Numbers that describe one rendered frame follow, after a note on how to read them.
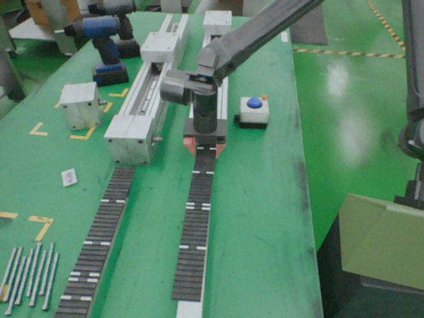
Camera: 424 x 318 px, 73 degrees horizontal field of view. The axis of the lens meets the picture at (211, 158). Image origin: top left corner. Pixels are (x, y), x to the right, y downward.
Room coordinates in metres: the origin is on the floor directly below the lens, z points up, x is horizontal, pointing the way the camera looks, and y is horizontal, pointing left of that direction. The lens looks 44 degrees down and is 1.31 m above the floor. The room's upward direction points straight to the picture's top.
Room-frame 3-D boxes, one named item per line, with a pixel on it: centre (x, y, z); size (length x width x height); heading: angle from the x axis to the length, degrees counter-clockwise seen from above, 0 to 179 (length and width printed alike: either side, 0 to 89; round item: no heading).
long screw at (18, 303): (0.23, 0.35, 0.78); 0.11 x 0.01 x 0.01; 12
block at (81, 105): (0.72, 0.37, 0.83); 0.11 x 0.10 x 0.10; 102
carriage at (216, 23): (1.24, -0.02, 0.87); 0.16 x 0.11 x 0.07; 177
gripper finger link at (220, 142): (0.54, 0.00, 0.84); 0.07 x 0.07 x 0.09; 87
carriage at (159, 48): (1.01, 0.18, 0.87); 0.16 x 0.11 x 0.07; 177
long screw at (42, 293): (0.24, 0.31, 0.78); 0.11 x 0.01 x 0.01; 12
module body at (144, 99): (1.01, 0.18, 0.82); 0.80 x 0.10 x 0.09; 177
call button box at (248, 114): (0.71, -0.12, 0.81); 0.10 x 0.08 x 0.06; 87
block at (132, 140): (0.56, 0.19, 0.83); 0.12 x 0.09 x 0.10; 87
